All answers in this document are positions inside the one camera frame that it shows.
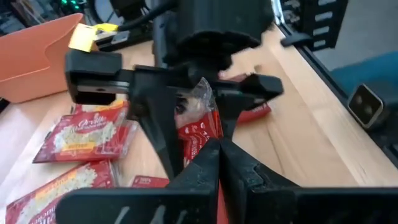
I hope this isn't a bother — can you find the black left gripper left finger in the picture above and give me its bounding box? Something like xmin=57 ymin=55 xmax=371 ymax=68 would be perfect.
xmin=55 ymin=138 xmax=221 ymax=224

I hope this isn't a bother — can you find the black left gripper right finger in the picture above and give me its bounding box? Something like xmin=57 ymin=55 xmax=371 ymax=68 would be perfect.
xmin=221 ymin=139 xmax=398 ymax=224

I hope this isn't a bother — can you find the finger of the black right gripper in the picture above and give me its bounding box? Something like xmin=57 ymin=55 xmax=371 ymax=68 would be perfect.
xmin=217 ymin=93 xmax=246 ymax=141
xmin=130 ymin=90 xmax=185 ymax=181

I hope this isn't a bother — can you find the black slotted panel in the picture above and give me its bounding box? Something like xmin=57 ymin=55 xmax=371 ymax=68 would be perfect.
xmin=279 ymin=0 xmax=349 ymax=52

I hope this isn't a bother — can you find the orange plastic basket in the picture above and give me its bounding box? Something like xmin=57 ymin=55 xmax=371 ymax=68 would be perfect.
xmin=0 ymin=12 xmax=85 ymax=104

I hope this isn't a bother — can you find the blue floor mat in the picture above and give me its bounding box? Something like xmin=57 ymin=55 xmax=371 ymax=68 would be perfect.
xmin=329 ymin=51 xmax=398 ymax=103

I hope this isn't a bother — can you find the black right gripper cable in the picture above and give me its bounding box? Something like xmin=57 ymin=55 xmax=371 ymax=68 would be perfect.
xmin=93 ymin=0 xmax=178 ymax=52

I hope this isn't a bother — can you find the black table frame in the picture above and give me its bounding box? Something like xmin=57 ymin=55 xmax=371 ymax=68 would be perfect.
xmin=278 ymin=23 xmax=398 ymax=169

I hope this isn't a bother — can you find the table-level camera box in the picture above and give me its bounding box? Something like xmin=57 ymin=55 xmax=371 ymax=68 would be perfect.
xmin=346 ymin=83 xmax=390 ymax=130

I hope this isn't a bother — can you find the yellow cable tag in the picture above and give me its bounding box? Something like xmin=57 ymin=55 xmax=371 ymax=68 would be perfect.
xmin=67 ymin=22 xmax=119 ymax=53

